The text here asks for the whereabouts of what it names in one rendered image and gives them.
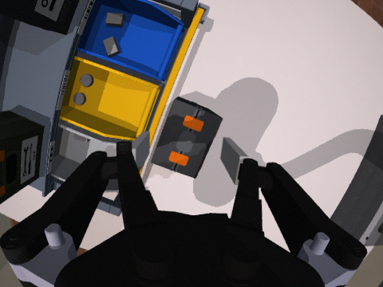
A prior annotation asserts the grey open bin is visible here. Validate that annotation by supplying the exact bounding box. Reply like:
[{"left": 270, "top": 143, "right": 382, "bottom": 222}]
[{"left": 51, "top": 119, "right": 132, "bottom": 192}]

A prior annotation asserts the yellow open bin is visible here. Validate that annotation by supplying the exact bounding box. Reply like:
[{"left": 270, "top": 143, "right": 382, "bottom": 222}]
[{"left": 59, "top": 56, "right": 161, "bottom": 140}]

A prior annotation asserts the grey metal shelf rack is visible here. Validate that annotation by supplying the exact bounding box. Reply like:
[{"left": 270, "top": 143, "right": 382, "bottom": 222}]
[{"left": 0, "top": 0, "right": 210, "bottom": 197}]

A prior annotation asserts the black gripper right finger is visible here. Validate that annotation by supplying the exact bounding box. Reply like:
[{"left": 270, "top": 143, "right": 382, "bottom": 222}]
[{"left": 220, "top": 137, "right": 367, "bottom": 287}]

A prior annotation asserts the dark grey disc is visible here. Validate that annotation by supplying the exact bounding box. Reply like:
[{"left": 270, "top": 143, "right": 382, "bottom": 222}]
[
  {"left": 81, "top": 74, "right": 94, "bottom": 87},
  {"left": 73, "top": 92, "right": 86, "bottom": 105}
]

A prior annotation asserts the yellow thin bar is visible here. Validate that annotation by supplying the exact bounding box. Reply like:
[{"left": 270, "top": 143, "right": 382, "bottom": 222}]
[{"left": 149, "top": 8, "right": 204, "bottom": 147}]

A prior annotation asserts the blue bin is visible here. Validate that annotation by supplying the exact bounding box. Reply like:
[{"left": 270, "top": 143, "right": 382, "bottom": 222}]
[{"left": 77, "top": 0, "right": 184, "bottom": 81}]

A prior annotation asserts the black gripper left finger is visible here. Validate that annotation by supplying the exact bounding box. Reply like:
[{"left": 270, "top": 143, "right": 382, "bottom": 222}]
[{"left": 0, "top": 131, "right": 177, "bottom": 287}]

